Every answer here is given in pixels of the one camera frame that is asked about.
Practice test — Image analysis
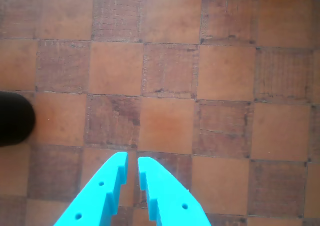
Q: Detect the turquoise gripper right finger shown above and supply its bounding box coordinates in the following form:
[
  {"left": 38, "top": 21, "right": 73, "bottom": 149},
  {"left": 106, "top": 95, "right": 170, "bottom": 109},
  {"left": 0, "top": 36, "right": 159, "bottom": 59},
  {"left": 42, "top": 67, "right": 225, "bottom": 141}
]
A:
[{"left": 137, "top": 156, "right": 212, "bottom": 226}]

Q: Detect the turquoise gripper left finger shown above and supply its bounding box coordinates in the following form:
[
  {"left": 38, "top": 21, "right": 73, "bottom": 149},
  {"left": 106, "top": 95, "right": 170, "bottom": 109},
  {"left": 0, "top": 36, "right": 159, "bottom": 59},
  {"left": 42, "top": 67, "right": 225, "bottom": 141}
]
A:
[{"left": 53, "top": 152, "right": 129, "bottom": 226}]

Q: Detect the black cylinder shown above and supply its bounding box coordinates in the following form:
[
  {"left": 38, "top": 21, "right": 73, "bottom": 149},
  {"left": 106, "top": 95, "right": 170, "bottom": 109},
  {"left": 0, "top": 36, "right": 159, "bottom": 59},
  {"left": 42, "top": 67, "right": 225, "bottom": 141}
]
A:
[{"left": 0, "top": 91, "right": 36, "bottom": 147}]

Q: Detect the brown chessboard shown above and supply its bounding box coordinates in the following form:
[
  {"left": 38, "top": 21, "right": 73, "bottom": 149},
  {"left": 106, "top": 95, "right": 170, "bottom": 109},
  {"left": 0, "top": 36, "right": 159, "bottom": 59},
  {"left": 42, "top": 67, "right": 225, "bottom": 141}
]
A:
[{"left": 0, "top": 0, "right": 320, "bottom": 226}]

